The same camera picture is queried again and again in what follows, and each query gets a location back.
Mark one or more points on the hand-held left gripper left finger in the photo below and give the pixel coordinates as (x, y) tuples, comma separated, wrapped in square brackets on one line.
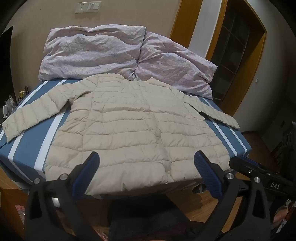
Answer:
[(91, 163)]

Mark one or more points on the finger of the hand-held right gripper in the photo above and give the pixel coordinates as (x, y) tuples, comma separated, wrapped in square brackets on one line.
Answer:
[(245, 166)]

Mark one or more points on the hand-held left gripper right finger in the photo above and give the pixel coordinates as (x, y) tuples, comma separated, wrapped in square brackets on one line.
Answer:
[(209, 176)]

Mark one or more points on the beige quilted down jacket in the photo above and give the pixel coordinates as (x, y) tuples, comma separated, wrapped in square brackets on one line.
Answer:
[(129, 129)]

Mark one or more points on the pink object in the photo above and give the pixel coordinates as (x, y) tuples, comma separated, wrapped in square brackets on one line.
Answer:
[(281, 214), (20, 214)]

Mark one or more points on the dark cabinet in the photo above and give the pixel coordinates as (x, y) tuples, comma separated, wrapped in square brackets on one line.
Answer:
[(284, 139)]

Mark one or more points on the blue white striped bed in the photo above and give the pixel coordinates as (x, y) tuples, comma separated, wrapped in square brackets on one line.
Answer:
[(29, 141)]

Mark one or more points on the yellow toy figure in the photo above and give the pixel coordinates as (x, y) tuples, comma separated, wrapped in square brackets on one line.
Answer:
[(22, 93)]

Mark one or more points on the lilac crumpled duvet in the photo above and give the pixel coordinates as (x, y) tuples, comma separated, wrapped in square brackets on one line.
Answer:
[(92, 51)]

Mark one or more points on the dark glass door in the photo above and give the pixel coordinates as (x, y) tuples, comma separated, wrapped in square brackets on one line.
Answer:
[(231, 53)]

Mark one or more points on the wooden door frame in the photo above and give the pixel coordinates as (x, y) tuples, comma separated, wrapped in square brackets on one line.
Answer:
[(182, 20), (256, 69)]

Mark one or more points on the white wall socket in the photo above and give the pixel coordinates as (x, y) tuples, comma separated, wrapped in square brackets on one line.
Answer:
[(81, 7)]

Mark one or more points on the white light switch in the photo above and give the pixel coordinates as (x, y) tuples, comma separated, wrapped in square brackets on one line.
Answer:
[(94, 5)]

